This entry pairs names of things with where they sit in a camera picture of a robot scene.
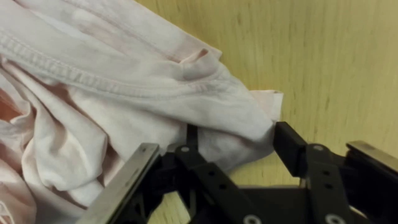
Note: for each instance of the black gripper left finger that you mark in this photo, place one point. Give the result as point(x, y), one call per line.
point(119, 187)

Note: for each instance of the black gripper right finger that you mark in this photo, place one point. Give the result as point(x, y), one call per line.
point(355, 187)

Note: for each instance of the light pink printed shirt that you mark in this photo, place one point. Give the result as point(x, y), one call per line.
point(103, 91)

